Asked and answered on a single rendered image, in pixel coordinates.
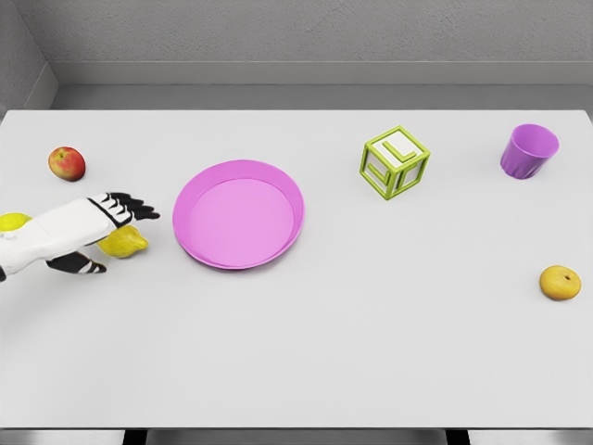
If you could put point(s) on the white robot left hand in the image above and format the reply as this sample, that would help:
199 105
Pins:
74 222

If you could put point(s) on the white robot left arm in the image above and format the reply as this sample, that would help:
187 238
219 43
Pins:
14 250

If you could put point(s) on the yellow lemon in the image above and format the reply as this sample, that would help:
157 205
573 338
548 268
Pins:
124 243

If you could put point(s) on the pink round plate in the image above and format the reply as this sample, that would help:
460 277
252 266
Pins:
238 214

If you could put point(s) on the red apple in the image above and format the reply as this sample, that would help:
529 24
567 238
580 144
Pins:
66 163

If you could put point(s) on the round yellow fruit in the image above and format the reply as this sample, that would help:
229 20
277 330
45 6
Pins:
11 221

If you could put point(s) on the green letter block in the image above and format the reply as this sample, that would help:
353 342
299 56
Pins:
394 162

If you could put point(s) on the purple cup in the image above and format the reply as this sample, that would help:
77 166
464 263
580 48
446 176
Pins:
528 152

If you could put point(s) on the yellow-orange round fruit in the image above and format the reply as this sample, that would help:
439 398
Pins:
559 283

